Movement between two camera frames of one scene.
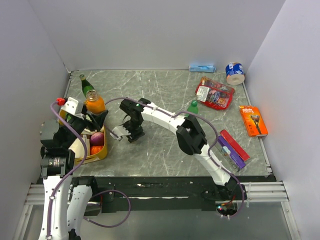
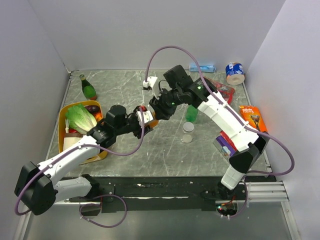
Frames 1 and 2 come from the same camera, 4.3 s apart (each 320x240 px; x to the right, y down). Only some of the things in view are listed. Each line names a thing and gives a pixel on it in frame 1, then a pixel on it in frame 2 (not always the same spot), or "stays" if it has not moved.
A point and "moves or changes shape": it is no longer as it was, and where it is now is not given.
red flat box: x=235 y=145 stays
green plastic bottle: x=193 y=108 stays
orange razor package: x=253 y=121 stays
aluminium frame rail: x=262 y=192 stays
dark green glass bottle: x=86 y=85 stays
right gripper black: x=134 y=137 → x=157 y=105
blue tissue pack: x=202 y=68 stays
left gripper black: x=96 y=122 → x=138 y=132
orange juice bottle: x=94 y=104 moves or changes shape
